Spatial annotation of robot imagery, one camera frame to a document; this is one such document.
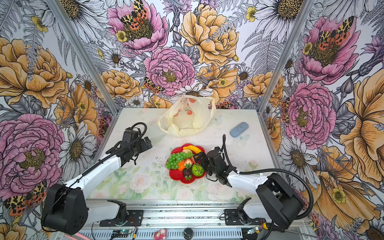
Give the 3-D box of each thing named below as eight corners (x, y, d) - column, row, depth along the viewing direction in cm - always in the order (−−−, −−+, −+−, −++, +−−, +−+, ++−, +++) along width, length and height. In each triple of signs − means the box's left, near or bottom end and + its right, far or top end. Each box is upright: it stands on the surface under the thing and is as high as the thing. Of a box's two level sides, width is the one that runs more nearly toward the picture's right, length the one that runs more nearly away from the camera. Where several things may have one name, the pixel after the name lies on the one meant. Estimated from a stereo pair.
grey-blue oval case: (234, 138, 107) (235, 135, 104) (228, 133, 110) (229, 130, 107) (248, 127, 114) (250, 124, 111) (243, 123, 117) (244, 120, 114)
